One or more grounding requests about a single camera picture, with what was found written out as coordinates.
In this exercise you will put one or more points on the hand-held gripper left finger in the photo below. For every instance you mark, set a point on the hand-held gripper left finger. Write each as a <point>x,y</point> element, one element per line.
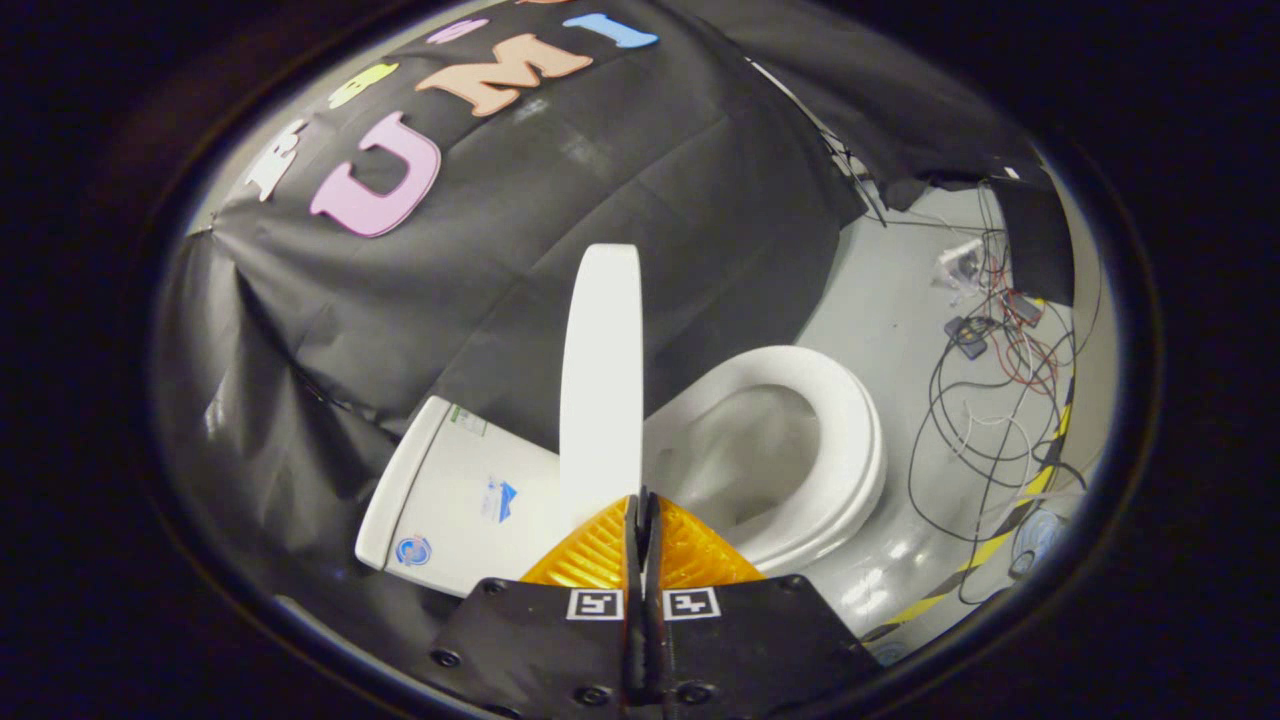
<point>540,640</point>

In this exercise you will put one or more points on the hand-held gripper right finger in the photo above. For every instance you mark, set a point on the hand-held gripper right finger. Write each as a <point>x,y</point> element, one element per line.
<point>760,640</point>

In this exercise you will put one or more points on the white toilet lid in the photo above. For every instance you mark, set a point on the white toilet lid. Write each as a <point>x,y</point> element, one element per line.
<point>600,380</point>

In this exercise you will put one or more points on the white ceramic toilet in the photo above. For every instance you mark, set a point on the white ceramic toilet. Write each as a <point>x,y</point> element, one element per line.
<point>450,500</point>

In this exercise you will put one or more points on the white toilet seat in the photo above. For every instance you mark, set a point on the white toilet seat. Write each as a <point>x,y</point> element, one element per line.
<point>850,440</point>

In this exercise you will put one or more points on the yellow black hazard tape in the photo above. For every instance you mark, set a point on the yellow black hazard tape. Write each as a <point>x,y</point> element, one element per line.
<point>985,550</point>

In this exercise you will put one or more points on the blue white round disc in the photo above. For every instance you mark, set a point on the blue white round disc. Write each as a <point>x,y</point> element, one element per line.
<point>1040,535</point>

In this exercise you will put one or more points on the black power adapter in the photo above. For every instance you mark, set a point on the black power adapter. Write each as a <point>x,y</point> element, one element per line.
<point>967,337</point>

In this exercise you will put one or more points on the black backdrop cloth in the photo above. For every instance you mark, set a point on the black backdrop cloth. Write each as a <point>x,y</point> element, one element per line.
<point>600,180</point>

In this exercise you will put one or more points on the black box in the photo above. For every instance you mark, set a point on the black box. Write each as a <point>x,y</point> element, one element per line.
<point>1040,240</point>

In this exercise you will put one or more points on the black light stand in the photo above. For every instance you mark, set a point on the black light stand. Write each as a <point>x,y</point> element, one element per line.
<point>838,150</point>

